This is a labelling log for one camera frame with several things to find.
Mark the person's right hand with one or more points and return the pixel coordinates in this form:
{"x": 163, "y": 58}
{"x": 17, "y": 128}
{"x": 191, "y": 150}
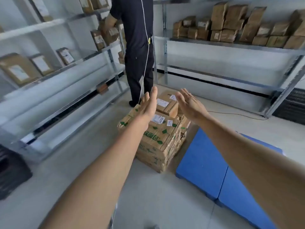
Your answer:
{"x": 190, "y": 104}

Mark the silver metal shelf rack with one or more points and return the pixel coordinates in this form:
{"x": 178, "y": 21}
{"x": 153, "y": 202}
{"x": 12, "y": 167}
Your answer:
{"x": 238, "y": 46}
{"x": 47, "y": 78}

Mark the person's left forearm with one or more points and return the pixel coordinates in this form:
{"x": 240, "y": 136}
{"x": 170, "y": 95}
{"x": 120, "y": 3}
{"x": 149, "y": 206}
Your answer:
{"x": 100, "y": 178}

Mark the brown cardboard box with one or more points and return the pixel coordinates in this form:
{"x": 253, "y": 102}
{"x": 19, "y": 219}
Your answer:
{"x": 121, "y": 60}

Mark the green leaf box 0245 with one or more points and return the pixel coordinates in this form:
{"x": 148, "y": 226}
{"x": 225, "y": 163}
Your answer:
{"x": 164, "y": 135}

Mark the black plastic crate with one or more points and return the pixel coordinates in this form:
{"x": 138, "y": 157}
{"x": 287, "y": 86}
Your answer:
{"x": 12, "y": 174}
{"x": 290, "y": 107}

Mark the tiny brown carton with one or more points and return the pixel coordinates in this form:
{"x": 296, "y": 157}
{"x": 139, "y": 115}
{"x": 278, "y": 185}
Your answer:
{"x": 102, "y": 88}

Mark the small brown box 7786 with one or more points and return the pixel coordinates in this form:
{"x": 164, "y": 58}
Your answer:
{"x": 166, "y": 108}

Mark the person's right forearm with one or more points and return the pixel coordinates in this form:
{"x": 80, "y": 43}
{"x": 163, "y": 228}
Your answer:
{"x": 257, "y": 169}

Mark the person's left hand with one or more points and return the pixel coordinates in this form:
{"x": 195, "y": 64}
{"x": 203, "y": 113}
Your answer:
{"x": 149, "y": 107}

